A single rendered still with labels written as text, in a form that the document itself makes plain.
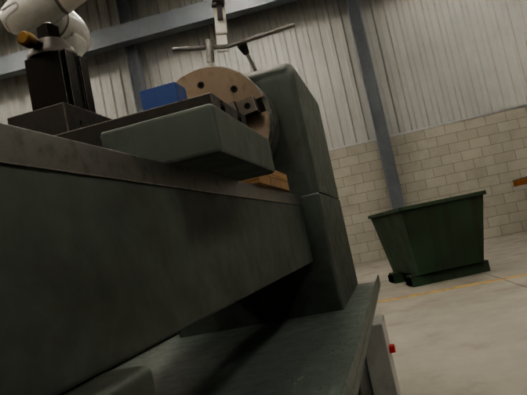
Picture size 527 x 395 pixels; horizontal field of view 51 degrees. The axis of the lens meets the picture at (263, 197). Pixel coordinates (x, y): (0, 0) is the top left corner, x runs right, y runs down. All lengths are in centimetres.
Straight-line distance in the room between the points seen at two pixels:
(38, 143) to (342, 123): 1140
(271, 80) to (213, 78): 20
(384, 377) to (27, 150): 155
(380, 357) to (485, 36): 1098
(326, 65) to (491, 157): 382
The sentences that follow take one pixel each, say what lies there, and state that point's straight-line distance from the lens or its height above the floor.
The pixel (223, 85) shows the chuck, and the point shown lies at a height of 118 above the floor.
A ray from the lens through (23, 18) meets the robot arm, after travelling 174.
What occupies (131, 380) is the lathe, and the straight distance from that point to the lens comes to 42.
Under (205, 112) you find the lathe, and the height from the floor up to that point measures 91.
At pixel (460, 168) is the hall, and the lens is 1177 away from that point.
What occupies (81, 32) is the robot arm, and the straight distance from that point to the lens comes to 187.
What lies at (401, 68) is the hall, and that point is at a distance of 1204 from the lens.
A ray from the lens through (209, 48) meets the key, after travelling 153.
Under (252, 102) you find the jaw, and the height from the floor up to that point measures 110.
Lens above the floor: 75
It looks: 5 degrees up
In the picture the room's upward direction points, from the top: 12 degrees counter-clockwise
